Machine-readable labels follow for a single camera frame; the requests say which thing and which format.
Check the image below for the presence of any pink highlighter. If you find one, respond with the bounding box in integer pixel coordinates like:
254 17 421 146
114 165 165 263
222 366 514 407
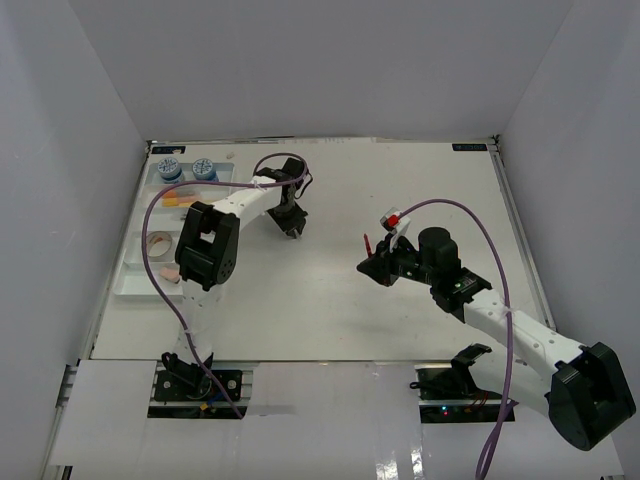
161 196 198 208

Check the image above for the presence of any red gel pen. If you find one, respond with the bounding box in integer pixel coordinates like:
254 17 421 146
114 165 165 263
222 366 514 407
363 233 373 258

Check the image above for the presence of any black logo sticker left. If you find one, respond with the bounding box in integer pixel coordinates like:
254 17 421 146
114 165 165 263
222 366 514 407
151 145 186 155

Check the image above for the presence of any orange capped highlighter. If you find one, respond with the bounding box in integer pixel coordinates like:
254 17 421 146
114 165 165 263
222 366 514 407
162 187 199 199

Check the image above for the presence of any pink mini stapler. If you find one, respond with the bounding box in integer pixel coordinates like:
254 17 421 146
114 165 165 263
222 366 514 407
159 267 181 284

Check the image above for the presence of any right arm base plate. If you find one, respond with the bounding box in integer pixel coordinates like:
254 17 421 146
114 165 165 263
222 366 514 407
409 344 501 424

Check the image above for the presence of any large clear tape roll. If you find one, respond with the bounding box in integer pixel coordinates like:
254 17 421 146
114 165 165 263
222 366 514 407
145 231 174 262

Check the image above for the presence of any blue cleaning gel jar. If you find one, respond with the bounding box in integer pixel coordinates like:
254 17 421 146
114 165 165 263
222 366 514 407
192 158 219 182
157 156 185 184

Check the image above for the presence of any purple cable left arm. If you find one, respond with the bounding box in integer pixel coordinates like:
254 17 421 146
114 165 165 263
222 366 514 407
141 152 311 420

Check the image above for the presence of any black logo sticker right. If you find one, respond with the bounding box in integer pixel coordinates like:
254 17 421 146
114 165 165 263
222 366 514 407
452 143 488 152

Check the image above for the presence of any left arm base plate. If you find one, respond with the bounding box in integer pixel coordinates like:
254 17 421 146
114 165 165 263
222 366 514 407
147 352 247 420

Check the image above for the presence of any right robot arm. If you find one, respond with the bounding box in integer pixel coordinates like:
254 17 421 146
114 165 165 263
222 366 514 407
357 210 637 451

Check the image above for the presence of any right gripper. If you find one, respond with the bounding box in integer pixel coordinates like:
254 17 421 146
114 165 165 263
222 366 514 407
357 233 438 287

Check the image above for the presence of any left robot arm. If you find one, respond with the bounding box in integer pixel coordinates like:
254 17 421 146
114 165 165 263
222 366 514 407
175 154 310 359

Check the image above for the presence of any aluminium table rail right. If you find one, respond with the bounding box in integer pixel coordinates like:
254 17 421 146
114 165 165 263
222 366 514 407
487 134 558 332

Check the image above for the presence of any black logo sticker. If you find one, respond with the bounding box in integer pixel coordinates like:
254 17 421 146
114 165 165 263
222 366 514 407
452 143 488 152
151 145 186 155

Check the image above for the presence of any white compartment tray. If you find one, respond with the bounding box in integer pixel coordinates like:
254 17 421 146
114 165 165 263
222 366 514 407
112 155 234 300

